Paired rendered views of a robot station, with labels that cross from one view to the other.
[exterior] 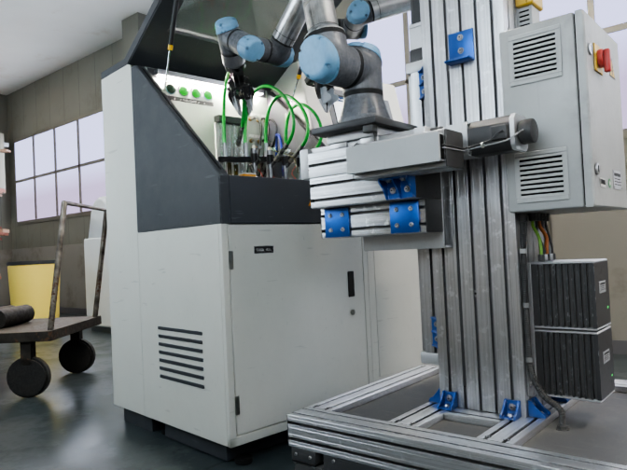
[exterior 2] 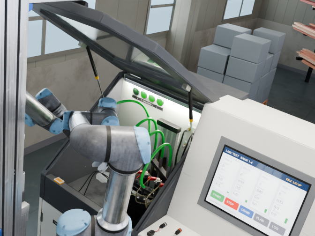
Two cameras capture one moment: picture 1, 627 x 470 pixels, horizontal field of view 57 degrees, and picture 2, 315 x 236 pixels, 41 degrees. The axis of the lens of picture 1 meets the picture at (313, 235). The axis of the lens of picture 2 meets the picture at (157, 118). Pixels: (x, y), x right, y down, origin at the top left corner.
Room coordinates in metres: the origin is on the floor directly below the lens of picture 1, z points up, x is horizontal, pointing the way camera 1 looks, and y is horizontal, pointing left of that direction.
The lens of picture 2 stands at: (2.01, -1.72, 2.24)
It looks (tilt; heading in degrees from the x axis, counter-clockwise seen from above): 24 degrees down; 78
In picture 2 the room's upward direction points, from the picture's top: 10 degrees clockwise
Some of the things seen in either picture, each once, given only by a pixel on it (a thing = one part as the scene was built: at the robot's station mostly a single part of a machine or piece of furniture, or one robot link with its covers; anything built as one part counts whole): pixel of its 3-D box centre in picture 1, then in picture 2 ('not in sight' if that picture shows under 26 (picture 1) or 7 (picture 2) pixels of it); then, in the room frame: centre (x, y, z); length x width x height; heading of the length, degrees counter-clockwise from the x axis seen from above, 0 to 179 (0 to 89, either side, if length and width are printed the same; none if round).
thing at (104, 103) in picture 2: not in sight; (106, 112); (2.14, -0.08, 1.51); 0.09 x 0.08 x 0.11; 95
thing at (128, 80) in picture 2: (213, 83); (162, 95); (2.48, 0.40, 1.43); 0.54 x 0.03 x 0.02; 133
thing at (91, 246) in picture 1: (124, 262); not in sight; (5.64, 1.85, 0.65); 0.63 x 0.56 x 1.29; 50
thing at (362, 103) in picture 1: (363, 110); not in sight; (1.66, -0.16, 1.09); 0.15 x 0.15 x 0.10
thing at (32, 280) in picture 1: (34, 299); not in sight; (5.30, 2.57, 0.35); 0.47 x 0.44 x 0.71; 49
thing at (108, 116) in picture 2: (353, 27); (105, 121); (2.14, -0.18, 1.51); 0.11 x 0.11 x 0.08; 5
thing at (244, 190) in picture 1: (296, 201); (86, 213); (2.11, 0.06, 0.87); 0.62 x 0.04 x 0.16; 133
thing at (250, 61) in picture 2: not in sight; (237, 71); (4.27, 3.84, 0.60); 1.20 x 0.80 x 1.19; 51
